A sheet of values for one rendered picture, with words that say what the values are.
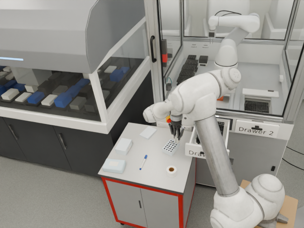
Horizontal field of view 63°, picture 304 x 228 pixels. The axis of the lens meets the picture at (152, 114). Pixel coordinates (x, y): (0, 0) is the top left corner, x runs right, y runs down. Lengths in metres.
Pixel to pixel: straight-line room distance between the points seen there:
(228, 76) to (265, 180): 0.54
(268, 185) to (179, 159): 0.74
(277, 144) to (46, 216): 2.16
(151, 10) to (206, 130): 0.89
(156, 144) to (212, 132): 0.92
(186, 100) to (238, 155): 1.27
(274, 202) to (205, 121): 0.52
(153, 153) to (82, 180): 1.19
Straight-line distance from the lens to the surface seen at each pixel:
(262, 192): 1.31
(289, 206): 1.63
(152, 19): 1.70
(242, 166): 2.30
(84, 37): 1.70
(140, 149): 1.95
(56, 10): 1.90
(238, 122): 1.95
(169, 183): 1.72
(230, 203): 1.22
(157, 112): 1.53
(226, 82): 1.11
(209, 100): 1.07
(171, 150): 1.87
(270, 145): 2.12
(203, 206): 2.54
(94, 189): 2.77
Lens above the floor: 2.15
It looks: 38 degrees down
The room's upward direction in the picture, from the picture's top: 6 degrees counter-clockwise
